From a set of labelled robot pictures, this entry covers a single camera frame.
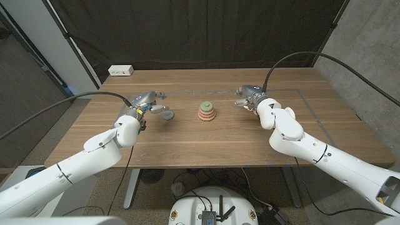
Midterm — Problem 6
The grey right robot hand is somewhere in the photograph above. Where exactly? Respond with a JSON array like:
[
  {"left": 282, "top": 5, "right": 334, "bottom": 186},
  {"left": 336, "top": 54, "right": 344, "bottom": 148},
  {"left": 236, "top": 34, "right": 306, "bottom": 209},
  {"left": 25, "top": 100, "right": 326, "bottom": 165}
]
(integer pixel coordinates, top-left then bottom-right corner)
[{"left": 234, "top": 84, "right": 269, "bottom": 111}]

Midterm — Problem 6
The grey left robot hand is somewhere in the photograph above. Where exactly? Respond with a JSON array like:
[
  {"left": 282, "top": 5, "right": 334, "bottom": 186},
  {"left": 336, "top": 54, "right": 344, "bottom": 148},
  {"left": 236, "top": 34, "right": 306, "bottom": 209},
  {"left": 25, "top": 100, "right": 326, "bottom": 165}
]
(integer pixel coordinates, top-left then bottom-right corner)
[{"left": 124, "top": 91, "right": 169, "bottom": 122}]

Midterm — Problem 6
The sage green disc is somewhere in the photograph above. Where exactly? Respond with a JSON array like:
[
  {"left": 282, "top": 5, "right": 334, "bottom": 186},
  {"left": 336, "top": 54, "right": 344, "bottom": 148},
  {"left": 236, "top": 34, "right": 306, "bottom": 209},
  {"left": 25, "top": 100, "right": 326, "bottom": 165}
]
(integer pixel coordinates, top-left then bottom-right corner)
[{"left": 199, "top": 101, "right": 214, "bottom": 113}]

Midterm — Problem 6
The white left robot shoulder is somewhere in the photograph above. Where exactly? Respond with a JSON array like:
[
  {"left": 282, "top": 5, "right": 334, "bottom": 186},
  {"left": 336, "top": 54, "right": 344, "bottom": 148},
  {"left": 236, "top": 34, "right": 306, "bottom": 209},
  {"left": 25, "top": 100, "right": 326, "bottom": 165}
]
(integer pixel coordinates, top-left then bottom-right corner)
[{"left": 0, "top": 216, "right": 128, "bottom": 225}]

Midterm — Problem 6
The white right robot shoulder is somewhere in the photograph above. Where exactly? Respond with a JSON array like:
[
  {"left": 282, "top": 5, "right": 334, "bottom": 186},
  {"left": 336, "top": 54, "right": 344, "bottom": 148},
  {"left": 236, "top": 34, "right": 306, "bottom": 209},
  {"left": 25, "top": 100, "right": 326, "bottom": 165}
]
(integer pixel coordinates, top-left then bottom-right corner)
[{"left": 373, "top": 214, "right": 400, "bottom": 225}]

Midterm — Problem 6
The white power strip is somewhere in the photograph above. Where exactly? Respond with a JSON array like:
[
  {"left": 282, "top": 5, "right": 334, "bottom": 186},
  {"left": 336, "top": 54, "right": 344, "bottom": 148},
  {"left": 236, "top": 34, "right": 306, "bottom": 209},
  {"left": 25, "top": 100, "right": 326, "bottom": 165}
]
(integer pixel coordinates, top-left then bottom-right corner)
[{"left": 107, "top": 64, "right": 134, "bottom": 77}]

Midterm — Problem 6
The black floor fan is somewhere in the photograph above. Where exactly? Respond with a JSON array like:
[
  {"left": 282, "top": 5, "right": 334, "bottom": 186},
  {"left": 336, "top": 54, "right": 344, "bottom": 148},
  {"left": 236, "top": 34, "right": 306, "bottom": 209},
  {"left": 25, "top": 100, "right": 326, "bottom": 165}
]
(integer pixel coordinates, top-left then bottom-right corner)
[{"left": 139, "top": 168, "right": 166, "bottom": 185}]

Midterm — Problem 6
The black backdrop curtain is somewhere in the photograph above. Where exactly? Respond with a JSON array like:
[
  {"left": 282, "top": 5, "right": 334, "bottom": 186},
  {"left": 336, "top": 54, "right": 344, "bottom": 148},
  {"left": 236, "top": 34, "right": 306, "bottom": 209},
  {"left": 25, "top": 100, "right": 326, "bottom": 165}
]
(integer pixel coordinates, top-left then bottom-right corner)
[{"left": 46, "top": 0, "right": 350, "bottom": 84}]

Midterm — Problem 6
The white table leg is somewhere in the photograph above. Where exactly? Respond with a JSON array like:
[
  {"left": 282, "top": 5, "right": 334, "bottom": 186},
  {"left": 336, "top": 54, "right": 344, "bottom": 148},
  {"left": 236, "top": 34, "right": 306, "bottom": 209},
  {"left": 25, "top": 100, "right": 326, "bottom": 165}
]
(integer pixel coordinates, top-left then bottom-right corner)
[{"left": 123, "top": 168, "right": 141, "bottom": 209}]

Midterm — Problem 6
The grey round floor object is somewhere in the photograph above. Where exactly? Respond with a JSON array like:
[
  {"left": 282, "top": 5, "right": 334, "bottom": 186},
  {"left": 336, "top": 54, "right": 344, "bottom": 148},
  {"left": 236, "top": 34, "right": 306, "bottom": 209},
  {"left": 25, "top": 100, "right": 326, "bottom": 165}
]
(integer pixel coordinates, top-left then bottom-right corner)
[{"left": 171, "top": 182, "right": 186, "bottom": 197}]

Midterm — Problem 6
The black backdrop stand pole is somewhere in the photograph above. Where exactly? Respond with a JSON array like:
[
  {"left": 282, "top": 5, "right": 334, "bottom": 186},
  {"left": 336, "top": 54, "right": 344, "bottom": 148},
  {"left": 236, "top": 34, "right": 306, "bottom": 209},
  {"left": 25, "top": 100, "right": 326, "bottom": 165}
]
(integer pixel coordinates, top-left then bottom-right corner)
[
  {"left": 41, "top": 0, "right": 103, "bottom": 90},
  {"left": 311, "top": 0, "right": 351, "bottom": 68}
]

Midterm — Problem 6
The grey table leg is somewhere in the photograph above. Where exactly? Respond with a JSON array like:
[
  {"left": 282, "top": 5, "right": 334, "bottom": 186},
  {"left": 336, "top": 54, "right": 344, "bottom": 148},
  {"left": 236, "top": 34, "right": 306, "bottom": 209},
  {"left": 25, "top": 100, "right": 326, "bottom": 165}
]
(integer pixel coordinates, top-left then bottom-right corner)
[{"left": 281, "top": 166, "right": 303, "bottom": 209}]

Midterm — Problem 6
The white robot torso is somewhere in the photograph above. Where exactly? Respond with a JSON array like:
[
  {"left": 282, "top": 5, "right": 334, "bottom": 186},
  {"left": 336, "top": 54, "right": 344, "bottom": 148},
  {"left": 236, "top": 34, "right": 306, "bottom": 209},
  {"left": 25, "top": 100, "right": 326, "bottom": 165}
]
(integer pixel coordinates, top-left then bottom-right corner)
[{"left": 167, "top": 186, "right": 259, "bottom": 225}]

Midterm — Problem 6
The black power adapter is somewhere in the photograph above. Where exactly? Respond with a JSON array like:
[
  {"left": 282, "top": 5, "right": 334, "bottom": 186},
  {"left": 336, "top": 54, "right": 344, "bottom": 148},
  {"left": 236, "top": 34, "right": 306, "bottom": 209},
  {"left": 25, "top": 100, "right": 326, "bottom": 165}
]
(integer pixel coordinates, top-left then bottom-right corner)
[{"left": 256, "top": 205, "right": 290, "bottom": 225}]

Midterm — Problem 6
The blue black foot pedal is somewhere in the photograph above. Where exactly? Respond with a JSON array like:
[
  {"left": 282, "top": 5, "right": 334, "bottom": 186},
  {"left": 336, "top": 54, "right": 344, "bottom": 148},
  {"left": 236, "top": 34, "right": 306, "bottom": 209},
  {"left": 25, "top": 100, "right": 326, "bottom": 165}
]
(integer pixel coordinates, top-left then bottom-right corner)
[{"left": 26, "top": 167, "right": 46, "bottom": 178}]

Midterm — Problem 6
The silver router with antennas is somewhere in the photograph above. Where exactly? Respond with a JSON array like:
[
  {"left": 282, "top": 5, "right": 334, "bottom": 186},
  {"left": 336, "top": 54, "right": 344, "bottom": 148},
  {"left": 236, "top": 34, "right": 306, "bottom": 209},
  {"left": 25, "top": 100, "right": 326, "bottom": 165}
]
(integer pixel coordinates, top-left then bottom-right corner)
[{"left": 201, "top": 194, "right": 237, "bottom": 225}]

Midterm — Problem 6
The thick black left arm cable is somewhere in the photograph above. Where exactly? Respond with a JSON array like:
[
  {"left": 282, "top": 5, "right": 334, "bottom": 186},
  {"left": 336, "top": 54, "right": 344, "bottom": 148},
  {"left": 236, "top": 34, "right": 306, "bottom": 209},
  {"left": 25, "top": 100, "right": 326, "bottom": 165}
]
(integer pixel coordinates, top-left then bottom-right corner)
[{"left": 0, "top": 91, "right": 133, "bottom": 141}]

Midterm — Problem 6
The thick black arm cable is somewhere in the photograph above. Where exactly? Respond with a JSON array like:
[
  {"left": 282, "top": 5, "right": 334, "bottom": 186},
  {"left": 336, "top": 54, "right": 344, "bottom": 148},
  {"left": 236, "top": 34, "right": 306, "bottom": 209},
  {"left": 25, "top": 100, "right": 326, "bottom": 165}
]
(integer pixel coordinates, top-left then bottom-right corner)
[
  {"left": 261, "top": 51, "right": 400, "bottom": 107},
  {"left": 0, "top": 91, "right": 133, "bottom": 141}
]

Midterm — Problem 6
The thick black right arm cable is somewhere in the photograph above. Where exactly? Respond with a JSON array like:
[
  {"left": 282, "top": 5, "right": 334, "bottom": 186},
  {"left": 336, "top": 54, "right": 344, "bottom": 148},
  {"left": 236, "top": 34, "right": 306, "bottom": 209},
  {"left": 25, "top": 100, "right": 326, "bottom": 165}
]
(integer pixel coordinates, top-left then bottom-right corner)
[{"left": 261, "top": 51, "right": 400, "bottom": 107}]

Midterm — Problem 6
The thin black left arm wire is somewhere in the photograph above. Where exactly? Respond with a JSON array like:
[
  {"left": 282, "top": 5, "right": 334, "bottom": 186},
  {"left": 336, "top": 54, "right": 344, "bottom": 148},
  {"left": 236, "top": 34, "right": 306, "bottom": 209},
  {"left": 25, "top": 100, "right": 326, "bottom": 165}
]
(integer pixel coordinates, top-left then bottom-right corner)
[{"left": 106, "top": 146, "right": 134, "bottom": 216}]

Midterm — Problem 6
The thin black arm wire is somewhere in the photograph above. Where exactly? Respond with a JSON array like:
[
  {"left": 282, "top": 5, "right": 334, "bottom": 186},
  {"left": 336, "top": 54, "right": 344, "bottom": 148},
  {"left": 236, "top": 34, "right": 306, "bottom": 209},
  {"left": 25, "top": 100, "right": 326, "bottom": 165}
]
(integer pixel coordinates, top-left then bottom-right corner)
[
  {"left": 294, "top": 157, "right": 396, "bottom": 218},
  {"left": 106, "top": 146, "right": 134, "bottom": 216}
]

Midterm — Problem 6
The black floor cable bundle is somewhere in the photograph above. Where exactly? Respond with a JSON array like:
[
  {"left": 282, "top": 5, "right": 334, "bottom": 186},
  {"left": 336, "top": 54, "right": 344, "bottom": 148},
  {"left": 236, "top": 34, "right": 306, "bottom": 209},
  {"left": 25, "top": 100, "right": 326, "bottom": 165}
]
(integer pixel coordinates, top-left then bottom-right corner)
[{"left": 172, "top": 167, "right": 251, "bottom": 196}]

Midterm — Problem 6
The white floor cable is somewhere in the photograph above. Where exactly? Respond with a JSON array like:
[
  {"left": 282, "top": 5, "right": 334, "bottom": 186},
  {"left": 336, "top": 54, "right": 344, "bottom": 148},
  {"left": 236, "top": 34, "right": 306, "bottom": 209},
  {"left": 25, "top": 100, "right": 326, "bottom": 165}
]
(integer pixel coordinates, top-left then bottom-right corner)
[{"left": 241, "top": 167, "right": 274, "bottom": 209}]

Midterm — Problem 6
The thin black right arm wire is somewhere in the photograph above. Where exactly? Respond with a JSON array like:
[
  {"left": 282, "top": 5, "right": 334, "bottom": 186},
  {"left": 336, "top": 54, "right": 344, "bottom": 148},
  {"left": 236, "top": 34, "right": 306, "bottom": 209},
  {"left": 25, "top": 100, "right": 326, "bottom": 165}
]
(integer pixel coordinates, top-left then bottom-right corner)
[{"left": 294, "top": 157, "right": 396, "bottom": 218}]

